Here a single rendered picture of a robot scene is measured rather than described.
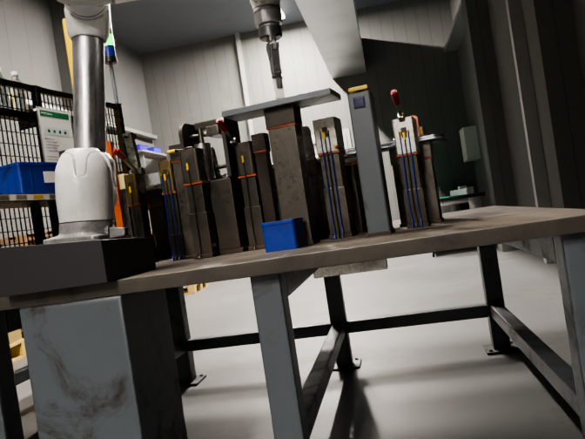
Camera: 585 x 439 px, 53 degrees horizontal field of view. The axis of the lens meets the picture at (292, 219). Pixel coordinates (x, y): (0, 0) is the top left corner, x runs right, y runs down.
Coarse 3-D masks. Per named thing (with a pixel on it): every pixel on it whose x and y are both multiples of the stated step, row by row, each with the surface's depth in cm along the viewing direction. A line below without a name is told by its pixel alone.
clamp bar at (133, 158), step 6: (132, 132) 228; (126, 138) 226; (132, 138) 227; (126, 144) 228; (132, 144) 227; (126, 150) 228; (132, 150) 227; (132, 156) 228; (138, 156) 230; (132, 162) 229; (138, 162) 229; (138, 168) 228
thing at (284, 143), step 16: (272, 112) 186; (288, 112) 184; (272, 128) 187; (288, 128) 185; (272, 144) 187; (288, 144) 185; (272, 160) 187; (288, 160) 186; (304, 160) 189; (288, 176) 186; (304, 176) 186; (288, 192) 186; (304, 192) 185; (288, 208) 187; (304, 208) 185; (304, 224) 185
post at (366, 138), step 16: (352, 96) 178; (368, 96) 177; (352, 112) 179; (368, 112) 177; (368, 128) 177; (368, 144) 178; (368, 160) 178; (368, 176) 178; (384, 176) 181; (368, 192) 178; (384, 192) 177; (368, 208) 179; (384, 208) 177; (368, 224) 179; (384, 224) 177
